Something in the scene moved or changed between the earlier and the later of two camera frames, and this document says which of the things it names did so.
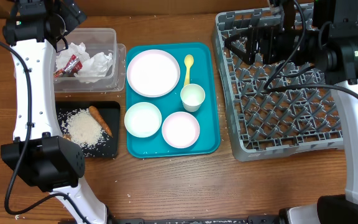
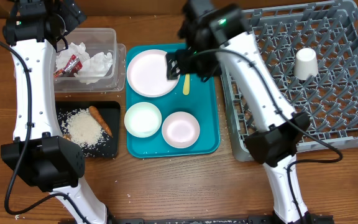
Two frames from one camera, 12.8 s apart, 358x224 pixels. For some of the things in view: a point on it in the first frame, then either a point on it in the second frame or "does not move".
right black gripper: x=263 y=44 -> x=183 y=63
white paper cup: x=192 y=96 -> x=306 y=66
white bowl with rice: x=180 y=129 does not move
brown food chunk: x=67 y=137 does not move
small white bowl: x=142 y=119 does not move
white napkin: x=64 y=56 does not move
